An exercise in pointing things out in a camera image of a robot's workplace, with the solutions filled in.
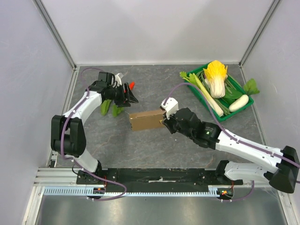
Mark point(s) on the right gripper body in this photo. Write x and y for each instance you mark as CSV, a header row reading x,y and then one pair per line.
x,y
170,123

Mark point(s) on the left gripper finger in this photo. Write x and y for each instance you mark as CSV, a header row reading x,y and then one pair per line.
x,y
125,104
129,95

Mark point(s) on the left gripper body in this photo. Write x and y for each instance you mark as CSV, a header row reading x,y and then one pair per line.
x,y
119,95

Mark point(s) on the brown cardboard express box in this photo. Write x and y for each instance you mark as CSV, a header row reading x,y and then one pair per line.
x,y
146,120

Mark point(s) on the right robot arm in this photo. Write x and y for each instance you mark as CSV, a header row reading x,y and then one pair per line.
x,y
275,166

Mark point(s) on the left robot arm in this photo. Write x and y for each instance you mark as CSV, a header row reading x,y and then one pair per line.
x,y
67,130

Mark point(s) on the orange carrot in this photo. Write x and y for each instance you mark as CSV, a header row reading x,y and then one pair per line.
x,y
131,85

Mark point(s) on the green leafy lettuce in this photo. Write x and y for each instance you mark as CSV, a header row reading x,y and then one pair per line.
x,y
104,108

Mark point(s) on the green celery stalk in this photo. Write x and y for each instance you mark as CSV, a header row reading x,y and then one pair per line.
x,y
204,91

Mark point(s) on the green plastic tray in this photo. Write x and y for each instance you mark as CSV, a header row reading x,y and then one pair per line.
x,y
224,106

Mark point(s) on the green bok choy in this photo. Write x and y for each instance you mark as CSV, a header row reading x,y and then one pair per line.
x,y
231,96

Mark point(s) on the yellow napa cabbage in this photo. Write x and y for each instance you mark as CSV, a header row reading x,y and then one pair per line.
x,y
216,73

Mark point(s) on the white radish with leaves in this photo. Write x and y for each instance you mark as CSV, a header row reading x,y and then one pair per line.
x,y
250,88

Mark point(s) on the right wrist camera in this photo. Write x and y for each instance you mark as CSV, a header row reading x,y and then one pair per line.
x,y
170,106

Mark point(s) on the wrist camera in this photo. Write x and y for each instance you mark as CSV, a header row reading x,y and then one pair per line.
x,y
170,106
118,79

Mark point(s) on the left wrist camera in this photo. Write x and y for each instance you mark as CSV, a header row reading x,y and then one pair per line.
x,y
118,79

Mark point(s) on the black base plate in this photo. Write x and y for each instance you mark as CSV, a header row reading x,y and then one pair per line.
x,y
146,175

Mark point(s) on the grey slotted cable duct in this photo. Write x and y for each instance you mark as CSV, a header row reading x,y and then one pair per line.
x,y
92,191

